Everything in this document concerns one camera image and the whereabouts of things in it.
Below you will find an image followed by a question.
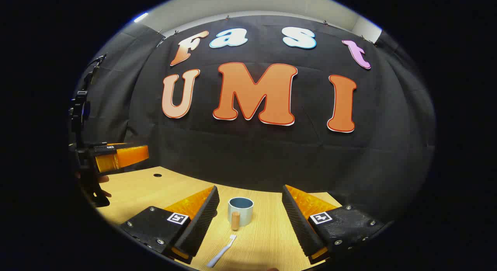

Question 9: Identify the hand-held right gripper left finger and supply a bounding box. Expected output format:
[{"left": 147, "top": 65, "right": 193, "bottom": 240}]
[{"left": 120, "top": 186, "right": 220, "bottom": 264}]

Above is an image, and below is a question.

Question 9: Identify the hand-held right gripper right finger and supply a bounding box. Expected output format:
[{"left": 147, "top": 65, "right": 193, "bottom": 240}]
[{"left": 282, "top": 184, "right": 385, "bottom": 264}]

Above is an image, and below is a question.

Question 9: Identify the wooden desktop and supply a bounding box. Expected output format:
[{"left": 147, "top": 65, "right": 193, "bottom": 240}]
[{"left": 95, "top": 166, "right": 344, "bottom": 271}]

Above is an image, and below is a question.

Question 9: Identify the black backdrop cloth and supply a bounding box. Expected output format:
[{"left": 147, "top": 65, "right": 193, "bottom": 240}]
[{"left": 72, "top": 15, "right": 437, "bottom": 225}]

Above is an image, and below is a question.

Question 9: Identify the white toothbrush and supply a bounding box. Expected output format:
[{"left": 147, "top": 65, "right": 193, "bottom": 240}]
[{"left": 206, "top": 234, "right": 237, "bottom": 268}]

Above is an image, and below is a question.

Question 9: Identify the light blue cup wooden handle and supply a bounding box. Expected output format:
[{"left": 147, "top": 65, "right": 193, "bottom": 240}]
[{"left": 228, "top": 197, "right": 254, "bottom": 231}]

